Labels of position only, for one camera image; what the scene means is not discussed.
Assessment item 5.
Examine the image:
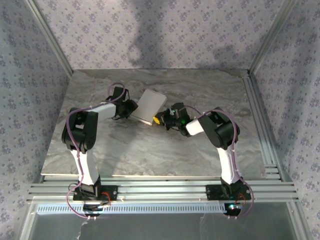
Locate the white paper box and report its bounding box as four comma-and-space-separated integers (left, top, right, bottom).
129, 89, 168, 126

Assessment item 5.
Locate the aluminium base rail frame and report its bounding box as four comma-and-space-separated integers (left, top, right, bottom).
27, 174, 300, 203

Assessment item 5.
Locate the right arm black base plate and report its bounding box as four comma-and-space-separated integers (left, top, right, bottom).
206, 184, 252, 201

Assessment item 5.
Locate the aluminium side rail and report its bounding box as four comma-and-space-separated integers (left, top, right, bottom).
239, 69, 286, 181

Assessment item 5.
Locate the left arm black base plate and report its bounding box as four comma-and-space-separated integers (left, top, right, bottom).
72, 185, 119, 201

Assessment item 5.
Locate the white slotted cable duct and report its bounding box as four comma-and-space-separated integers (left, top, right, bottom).
36, 202, 226, 215

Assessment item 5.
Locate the left aluminium corner post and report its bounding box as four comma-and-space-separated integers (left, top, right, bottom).
24, 0, 75, 75

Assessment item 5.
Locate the aluminium corner post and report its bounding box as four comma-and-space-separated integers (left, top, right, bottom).
249, 0, 298, 74
24, 0, 75, 75

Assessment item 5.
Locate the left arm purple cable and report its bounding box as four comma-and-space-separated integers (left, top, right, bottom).
65, 82, 127, 221

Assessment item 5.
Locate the right aluminium corner post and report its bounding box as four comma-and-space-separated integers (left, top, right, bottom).
249, 0, 298, 74

